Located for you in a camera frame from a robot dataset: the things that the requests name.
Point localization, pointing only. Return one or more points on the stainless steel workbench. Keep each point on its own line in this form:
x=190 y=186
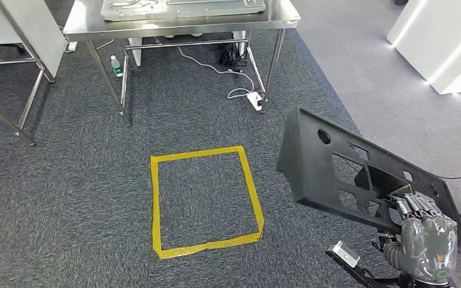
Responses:
x=214 y=24

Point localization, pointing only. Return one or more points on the white power strip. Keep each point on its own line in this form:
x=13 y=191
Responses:
x=255 y=101

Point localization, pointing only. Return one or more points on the clear water bottle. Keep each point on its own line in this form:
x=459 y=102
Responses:
x=116 y=67

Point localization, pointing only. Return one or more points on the yellow floor tape square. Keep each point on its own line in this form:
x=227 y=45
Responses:
x=155 y=206

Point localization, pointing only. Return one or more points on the black plastic panel part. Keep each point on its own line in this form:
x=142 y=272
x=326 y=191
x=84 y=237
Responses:
x=310 y=171

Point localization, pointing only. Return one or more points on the white power adapter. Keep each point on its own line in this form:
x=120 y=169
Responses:
x=71 y=47

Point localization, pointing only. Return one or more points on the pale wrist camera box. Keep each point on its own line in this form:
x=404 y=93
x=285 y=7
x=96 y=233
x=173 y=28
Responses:
x=344 y=253

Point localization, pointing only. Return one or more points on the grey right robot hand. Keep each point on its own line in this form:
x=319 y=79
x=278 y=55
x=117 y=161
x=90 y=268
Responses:
x=429 y=246

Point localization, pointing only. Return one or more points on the white display counter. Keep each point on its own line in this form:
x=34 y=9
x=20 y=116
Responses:
x=445 y=39

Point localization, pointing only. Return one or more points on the white board panel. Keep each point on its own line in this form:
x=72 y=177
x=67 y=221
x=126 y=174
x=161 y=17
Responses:
x=39 y=36

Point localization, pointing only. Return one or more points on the black camera bracket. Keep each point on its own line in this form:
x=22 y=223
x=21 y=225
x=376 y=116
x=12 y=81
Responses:
x=361 y=274

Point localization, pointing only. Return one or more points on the steel side table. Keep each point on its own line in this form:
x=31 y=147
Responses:
x=27 y=103

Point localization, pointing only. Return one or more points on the stamped grey metal panel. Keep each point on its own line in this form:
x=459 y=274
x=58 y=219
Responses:
x=175 y=10

